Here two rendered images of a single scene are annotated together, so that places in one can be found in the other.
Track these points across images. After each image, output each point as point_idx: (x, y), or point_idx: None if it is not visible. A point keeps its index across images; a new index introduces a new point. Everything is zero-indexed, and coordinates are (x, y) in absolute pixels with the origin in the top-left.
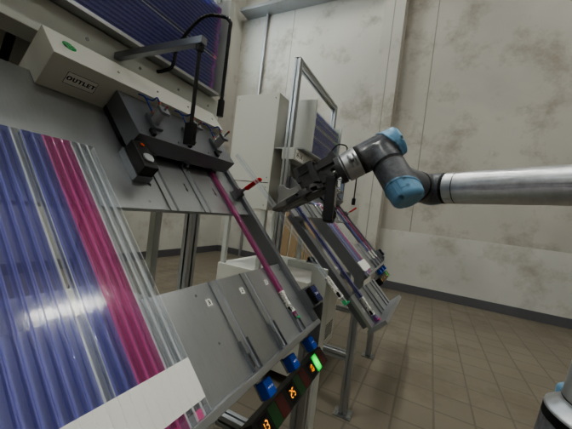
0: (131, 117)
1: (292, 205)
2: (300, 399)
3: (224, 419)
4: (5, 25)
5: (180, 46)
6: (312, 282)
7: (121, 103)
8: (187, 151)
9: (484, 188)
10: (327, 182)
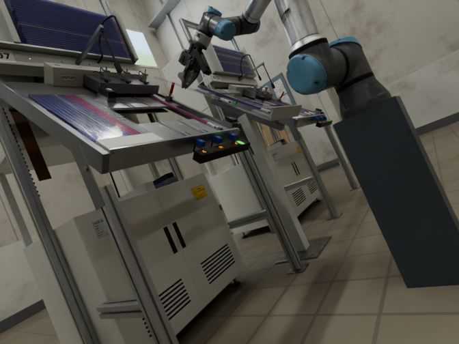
0: (94, 79)
1: (190, 80)
2: (256, 177)
3: (231, 222)
4: (32, 72)
5: (95, 36)
6: (242, 126)
7: (87, 78)
8: (128, 86)
9: (255, 0)
10: (195, 54)
